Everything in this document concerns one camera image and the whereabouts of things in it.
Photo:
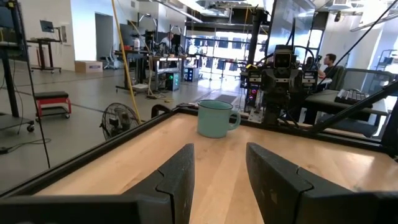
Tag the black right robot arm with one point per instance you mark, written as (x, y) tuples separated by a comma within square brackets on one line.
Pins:
[(280, 113)]

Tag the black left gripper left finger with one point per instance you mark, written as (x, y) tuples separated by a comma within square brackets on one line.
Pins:
[(175, 186)]

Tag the black equipment cart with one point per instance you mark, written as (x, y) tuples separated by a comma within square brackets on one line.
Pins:
[(9, 77)]

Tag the computer tower with green light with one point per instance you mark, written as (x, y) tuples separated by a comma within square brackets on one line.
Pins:
[(173, 81)]

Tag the person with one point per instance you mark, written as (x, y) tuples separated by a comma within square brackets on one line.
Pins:
[(167, 40), (329, 60)]

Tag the white bottle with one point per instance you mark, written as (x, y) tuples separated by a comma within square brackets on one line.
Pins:
[(136, 44)]

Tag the teal enamel mug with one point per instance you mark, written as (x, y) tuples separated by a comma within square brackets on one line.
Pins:
[(214, 121)]

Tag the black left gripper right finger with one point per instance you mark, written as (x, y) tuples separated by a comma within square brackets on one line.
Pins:
[(276, 186)]

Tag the cardboard box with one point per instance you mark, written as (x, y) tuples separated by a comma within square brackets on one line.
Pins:
[(88, 67)]

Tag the dark desk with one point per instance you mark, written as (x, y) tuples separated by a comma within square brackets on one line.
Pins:
[(323, 101)]

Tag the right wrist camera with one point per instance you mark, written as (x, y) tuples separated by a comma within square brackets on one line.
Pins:
[(282, 59)]

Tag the dark floor mat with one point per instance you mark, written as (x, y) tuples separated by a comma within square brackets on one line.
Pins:
[(226, 99)]

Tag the black computer tower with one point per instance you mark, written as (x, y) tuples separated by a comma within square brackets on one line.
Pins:
[(191, 74)]

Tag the red rolling stool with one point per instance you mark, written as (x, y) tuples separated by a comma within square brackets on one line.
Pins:
[(51, 101)]

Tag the large dark screen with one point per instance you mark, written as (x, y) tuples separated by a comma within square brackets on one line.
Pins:
[(289, 25)]

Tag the black keyboard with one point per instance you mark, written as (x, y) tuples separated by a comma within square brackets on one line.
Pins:
[(351, 96)]

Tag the black monitor stand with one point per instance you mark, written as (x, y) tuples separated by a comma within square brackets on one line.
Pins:
[(42, 53)]

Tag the black screen stand post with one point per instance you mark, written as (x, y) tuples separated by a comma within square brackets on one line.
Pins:
[(255, 40)]

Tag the black floor fan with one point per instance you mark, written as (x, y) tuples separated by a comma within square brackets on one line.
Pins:
[(118, 119)]

